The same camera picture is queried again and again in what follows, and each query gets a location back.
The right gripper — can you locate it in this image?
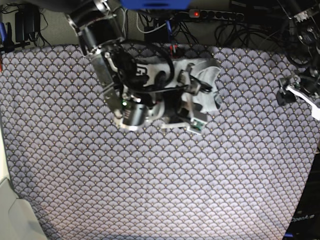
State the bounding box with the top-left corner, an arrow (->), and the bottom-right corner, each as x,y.
139,63 -> 195,125

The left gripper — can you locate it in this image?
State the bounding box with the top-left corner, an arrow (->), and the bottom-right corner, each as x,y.
276,67 -> 320,106

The light grey T-shirt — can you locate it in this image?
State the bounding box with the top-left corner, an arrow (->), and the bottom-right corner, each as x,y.
136,57 -> 222,115

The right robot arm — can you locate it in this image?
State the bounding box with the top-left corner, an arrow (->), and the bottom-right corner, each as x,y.
66,0 -> 193,131

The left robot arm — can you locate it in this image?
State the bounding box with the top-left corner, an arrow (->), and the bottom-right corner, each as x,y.
276,0 -> 320,106

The red black table clamp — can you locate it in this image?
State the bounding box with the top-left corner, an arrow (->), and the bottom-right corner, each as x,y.
169,44 -> 179,58

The black box behind table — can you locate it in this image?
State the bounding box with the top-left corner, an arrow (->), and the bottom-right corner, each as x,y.
144,26 -> 169,44

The fan-patterned table cloth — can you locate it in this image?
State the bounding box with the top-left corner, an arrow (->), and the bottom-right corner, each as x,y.
0,45 -> 320,240

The blue box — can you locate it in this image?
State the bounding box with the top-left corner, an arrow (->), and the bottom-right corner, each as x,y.
120,0 -> 191,10

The black power adapter box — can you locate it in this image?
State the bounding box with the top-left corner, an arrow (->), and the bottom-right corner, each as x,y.
14,4 -> 41,43

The grey plastic bin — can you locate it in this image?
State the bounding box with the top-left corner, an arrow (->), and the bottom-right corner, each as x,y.
0,178 -> 47,240

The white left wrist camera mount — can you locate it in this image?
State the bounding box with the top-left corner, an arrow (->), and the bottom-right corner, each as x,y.
285,85 -> 320,121

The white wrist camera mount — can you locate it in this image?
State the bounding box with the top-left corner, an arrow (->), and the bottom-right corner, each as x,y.
285,85 -> 320,121
159,62 -> 208,136

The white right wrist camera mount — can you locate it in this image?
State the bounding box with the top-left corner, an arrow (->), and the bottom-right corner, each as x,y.
159,62 -> 208,136

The white cable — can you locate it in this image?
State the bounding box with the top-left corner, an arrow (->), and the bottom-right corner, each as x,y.
119,7 -> 168,41

